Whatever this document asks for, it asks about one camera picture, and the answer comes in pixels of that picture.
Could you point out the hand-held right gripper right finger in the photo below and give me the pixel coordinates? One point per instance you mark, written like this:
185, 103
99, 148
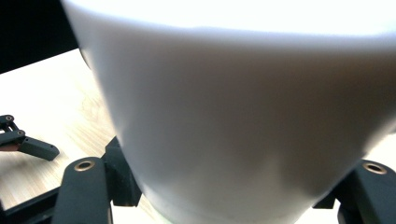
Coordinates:
327, 201

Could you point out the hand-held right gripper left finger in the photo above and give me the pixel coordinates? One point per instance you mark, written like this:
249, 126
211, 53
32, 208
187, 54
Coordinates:
123, 180

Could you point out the white jug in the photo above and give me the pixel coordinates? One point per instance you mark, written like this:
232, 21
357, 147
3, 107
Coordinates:
233, 109

